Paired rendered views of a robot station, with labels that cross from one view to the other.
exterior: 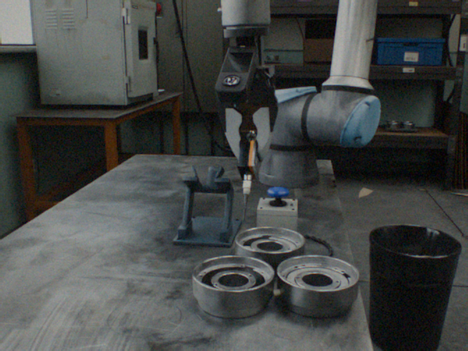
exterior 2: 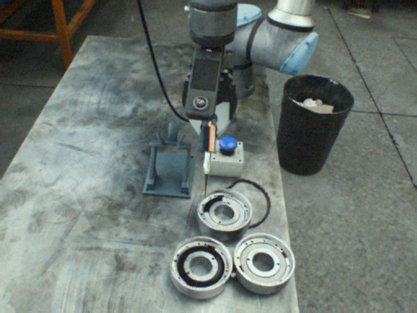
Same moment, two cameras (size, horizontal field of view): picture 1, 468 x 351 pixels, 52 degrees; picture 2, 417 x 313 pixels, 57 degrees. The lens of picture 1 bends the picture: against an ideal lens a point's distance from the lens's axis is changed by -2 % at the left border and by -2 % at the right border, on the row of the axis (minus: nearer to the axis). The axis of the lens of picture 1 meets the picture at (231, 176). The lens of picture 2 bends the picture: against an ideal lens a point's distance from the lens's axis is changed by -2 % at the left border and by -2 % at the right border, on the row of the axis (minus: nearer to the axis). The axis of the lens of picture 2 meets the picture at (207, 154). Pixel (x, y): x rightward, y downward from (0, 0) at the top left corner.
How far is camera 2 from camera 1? 37 cm
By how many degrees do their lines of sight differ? 29
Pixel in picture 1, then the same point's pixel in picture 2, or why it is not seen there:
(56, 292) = (60, 272)
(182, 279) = (158, 248)
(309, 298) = (258, 288)
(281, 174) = not seen: hidden behind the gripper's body
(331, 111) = (274, 46)
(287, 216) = (234, 165)
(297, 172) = (239, 87)
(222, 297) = (195, 293)
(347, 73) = (294, 11)
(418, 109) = not seen: outside the picture
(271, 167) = not seen: hidden behind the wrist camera
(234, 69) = (202, 85)
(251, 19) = (220, 32)
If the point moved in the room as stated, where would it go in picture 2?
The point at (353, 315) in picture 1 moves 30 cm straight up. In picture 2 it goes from (287, 290) to (339, 165)
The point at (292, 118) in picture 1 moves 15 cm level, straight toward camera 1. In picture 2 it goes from (238, 44) to (240, 75)
